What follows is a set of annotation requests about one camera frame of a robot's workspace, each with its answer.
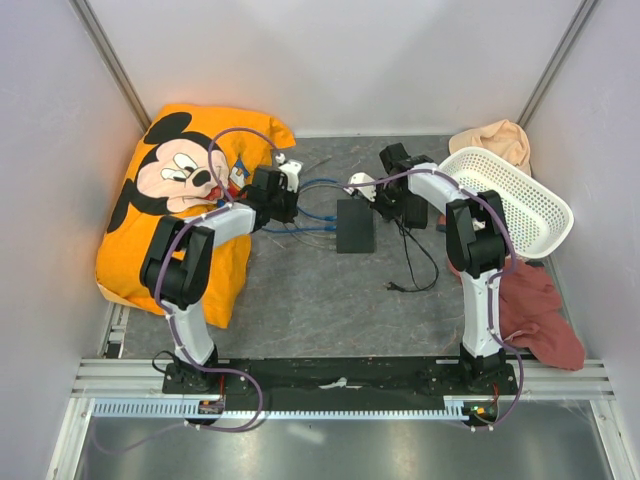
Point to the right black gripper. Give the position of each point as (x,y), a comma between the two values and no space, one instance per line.
(389,213)

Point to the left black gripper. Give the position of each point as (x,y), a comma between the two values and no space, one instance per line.
(290,216)

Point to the black power adapter brick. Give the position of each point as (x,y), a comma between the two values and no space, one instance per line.
(415,213)

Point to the black network switch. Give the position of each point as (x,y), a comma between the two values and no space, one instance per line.
(355,232)

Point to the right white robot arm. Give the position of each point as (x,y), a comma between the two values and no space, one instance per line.
(477,242)

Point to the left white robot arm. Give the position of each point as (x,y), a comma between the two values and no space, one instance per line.
(177,264)

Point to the orange Mickey Mouse pillow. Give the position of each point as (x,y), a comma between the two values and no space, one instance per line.
(189,160)

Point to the peach cloth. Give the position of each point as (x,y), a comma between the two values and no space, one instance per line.
(503,138)

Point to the white perforated plastic basket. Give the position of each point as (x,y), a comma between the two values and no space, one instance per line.
(538,220)

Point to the red cloth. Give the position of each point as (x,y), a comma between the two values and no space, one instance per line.
(530,318)

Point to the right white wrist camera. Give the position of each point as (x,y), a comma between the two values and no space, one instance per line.
(364,185)

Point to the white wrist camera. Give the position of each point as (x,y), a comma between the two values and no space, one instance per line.
(291,169)
(364,185)

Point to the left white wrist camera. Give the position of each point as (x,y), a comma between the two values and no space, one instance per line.
(291,169)

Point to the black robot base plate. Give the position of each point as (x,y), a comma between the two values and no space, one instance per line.
(353,380)

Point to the grey slotted cable duct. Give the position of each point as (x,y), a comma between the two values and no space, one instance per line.
(439,409)

